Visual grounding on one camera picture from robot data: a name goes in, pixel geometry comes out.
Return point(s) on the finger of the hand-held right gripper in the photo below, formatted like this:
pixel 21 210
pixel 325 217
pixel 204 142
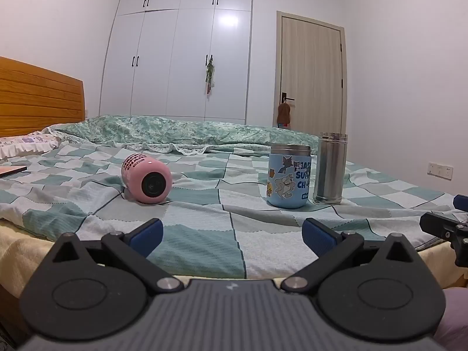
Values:
pixel 461 203
pixel 438 226

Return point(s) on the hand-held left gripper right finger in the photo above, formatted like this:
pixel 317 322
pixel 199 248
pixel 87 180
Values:
pixel 317 237

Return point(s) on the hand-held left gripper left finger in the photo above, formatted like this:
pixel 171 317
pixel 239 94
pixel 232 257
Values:
pixel 146 237

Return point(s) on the pink cup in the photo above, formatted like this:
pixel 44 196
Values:
pixel 139 172

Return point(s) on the blue cartoon print cup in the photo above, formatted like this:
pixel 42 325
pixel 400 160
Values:
pixel 289 186

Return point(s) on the stainless steel cup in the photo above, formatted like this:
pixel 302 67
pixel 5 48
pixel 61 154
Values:
pixel 329 168

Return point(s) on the green checked bedsheet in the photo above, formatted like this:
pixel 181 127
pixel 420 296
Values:
pixel 204 197

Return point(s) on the green floral quilt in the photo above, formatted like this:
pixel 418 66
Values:
pixel 182 131

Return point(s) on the brown hanging bag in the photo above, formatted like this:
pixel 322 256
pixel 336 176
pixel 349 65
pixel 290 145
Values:
pixel 284 115

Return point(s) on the yellow mattress pad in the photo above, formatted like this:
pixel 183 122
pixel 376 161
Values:
pixel 18 256

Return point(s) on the flat dark book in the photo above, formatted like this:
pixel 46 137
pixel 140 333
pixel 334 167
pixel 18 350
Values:
pixel 11 170

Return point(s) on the floral pillow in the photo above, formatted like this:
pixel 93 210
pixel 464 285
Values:
pixel 22 146

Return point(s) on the light wooden door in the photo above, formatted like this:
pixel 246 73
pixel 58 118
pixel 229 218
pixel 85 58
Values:
pixel 310 73

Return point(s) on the green hanging ornament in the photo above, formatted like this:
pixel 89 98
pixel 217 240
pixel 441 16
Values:
pixel 209 75

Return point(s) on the white wardrobe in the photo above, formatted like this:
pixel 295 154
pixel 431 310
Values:
pixel 164 62

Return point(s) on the wooden bed headboard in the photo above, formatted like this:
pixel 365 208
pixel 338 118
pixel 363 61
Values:
pixel 36 98

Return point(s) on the white wall socket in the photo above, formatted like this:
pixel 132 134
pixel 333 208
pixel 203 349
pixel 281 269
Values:
pixel 440 170

